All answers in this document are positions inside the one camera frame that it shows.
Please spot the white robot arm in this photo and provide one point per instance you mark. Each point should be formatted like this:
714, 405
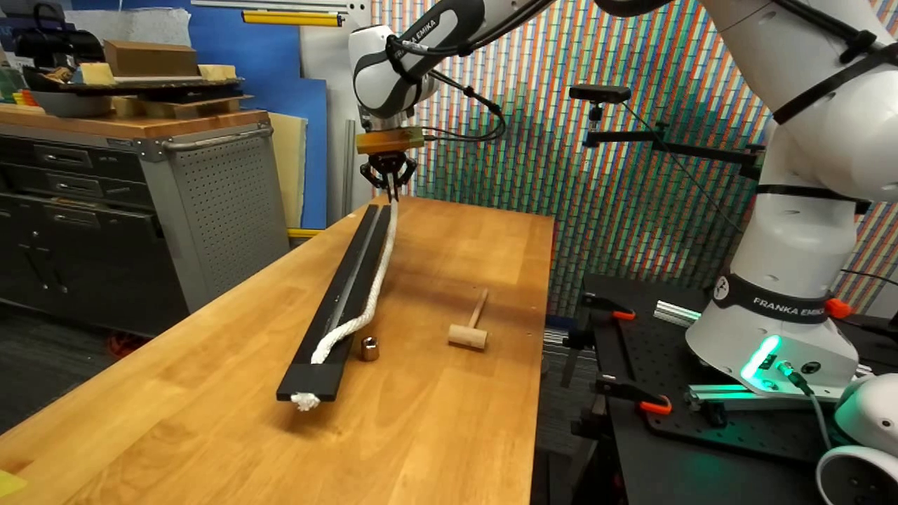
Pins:
813, 234

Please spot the black flat tray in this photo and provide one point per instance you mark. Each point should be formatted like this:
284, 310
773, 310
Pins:
84, 95

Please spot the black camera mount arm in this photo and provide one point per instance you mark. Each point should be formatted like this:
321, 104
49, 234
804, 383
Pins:
674, 143

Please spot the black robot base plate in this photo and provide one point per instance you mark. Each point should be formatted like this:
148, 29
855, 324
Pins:
731, 450

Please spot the short aluminium profile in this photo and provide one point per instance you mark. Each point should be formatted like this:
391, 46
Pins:
674, 311

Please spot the blue board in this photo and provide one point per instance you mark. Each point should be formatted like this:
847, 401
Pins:
252, 66

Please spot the yellow strip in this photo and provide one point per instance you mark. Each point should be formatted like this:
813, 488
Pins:
300, 234

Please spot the small wooden mallet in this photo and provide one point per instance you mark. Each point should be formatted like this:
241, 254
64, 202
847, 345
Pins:
465, 338

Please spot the brown wooden box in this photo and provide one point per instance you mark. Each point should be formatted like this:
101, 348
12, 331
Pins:
148, 60

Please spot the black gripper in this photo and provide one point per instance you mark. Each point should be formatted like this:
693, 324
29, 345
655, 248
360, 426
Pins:
387, 164

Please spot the grey perforated metal cabinet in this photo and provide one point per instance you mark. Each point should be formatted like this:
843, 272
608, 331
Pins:
214, 215

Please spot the beige board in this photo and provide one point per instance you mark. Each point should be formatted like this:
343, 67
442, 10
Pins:
286, 170

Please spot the yellow bar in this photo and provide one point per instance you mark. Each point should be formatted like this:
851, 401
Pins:
289, 17

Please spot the small metal cylinder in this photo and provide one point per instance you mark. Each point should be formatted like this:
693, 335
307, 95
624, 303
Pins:
370, 348

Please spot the long black rail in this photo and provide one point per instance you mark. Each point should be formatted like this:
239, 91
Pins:
307, 379

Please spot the red knob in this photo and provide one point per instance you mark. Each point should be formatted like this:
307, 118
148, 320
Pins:
839, 306

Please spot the black bundled gear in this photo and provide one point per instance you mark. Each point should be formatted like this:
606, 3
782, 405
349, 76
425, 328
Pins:
44, 36

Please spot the green lit aluminium profile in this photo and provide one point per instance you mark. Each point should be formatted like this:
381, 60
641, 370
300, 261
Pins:
732, 393

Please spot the stacked wooden planks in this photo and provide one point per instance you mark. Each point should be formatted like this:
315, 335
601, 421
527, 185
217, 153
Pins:
186, 104

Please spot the black stereo camera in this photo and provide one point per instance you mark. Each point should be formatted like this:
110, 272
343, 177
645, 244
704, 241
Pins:
601, 94

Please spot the pale yellow foam block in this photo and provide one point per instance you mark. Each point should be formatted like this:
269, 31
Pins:
217, 74
95, 74

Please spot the white dome device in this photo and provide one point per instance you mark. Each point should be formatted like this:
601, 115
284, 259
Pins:
869, 411

